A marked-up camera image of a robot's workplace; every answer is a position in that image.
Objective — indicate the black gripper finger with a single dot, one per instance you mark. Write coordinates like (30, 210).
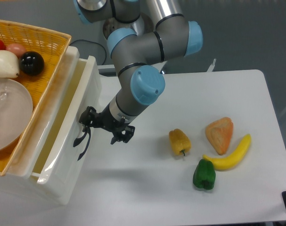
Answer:
(123, 136)
(88, 119)

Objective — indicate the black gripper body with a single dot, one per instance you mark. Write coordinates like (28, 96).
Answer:
(108, 122)

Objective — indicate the white drawer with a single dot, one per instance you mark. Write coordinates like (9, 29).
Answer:
(82, 144)
(53, 172)

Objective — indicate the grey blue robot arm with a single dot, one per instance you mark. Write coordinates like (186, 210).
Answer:
(134, 57)

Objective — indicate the white drawer cabinet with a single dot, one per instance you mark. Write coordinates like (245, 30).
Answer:
(18, 179)

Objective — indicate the yellow toy bell pepper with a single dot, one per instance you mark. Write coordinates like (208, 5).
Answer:
(179, 142)

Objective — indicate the black toy ball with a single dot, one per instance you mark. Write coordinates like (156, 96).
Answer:
(31, 63)

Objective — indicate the yellow woven basket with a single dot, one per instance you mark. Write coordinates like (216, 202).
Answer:
(46, 48)

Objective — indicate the green toy bell pepper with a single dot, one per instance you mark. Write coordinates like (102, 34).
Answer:
(204, 176)

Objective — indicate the orange toy fruit slice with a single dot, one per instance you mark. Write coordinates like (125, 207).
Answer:
(219, 134)

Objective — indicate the pink toy fruit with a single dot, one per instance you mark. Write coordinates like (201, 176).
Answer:
(17, 49)

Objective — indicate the white toy onion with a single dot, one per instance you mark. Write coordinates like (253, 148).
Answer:
(9, 65)

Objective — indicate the yellow toy banana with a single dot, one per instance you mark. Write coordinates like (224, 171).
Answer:
(229, 162)

